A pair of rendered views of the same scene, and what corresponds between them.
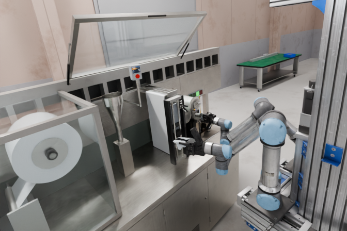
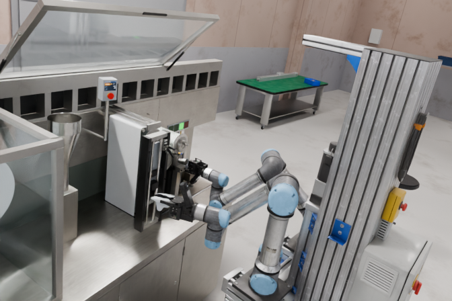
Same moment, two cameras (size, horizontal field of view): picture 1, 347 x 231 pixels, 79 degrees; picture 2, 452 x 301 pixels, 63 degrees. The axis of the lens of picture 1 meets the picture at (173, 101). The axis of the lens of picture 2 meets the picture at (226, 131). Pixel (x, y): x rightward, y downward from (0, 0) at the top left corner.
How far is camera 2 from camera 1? 0.42 m
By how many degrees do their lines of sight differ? 17
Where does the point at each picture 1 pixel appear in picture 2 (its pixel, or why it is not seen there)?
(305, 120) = (319, 188)
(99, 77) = (42, 84)
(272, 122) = (285, 189)
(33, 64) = not seen: outside the picture
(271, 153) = (278, 226)
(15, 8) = not seen: outside the picture
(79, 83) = (9, 89)
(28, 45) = not seen: outside the picture
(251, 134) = (257, 199)
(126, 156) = (68, 213)
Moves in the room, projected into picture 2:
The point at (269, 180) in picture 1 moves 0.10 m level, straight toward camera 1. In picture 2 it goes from (270, 258) to (268, 273)
